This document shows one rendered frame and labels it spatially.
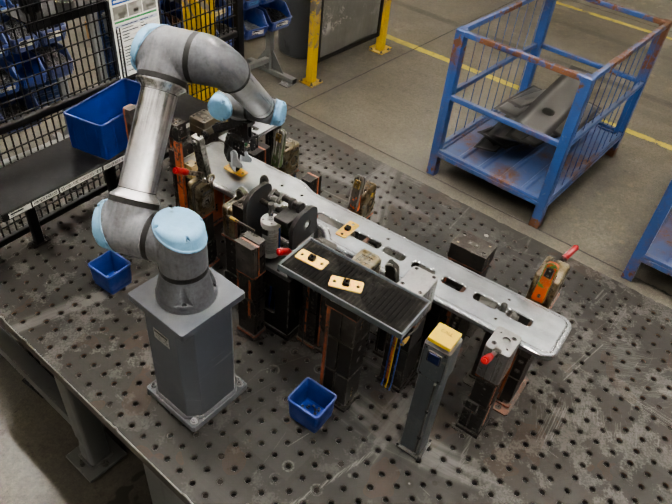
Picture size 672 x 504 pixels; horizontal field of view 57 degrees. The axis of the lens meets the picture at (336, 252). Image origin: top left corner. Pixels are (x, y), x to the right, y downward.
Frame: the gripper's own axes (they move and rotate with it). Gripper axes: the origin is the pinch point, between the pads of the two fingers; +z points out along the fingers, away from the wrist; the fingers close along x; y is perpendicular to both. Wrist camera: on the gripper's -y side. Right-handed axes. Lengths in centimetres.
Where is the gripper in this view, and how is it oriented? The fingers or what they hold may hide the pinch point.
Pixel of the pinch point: (235, 166)
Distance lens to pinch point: 216.5
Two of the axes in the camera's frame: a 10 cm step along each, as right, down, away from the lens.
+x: 5.8, -5.0, 6.4
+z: -0.8, 7.5, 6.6
